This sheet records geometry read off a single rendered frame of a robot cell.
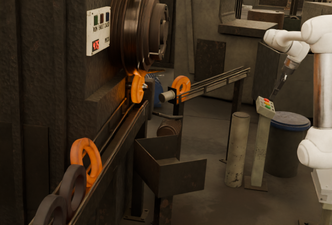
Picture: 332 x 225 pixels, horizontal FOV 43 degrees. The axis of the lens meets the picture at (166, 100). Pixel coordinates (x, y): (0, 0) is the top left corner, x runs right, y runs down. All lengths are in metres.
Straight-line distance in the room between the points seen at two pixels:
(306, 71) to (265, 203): 1.73
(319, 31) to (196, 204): 1.33
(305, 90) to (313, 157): 2.15
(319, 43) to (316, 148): 0.51
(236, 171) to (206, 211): 0.42
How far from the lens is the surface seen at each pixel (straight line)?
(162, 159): 1.90
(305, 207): 2.97
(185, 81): 2.68
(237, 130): 2.86
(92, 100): 1.80
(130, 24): 1.96
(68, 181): 1.40
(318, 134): 2.20
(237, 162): 2.95
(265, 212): 2.81
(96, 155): 1.69
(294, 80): 4.22
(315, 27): 2.12
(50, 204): 1.28
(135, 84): 2.17
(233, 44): 4.77
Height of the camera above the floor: 1.42
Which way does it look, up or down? 17 degrees down
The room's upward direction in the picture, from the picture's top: 4 degrees clockwise
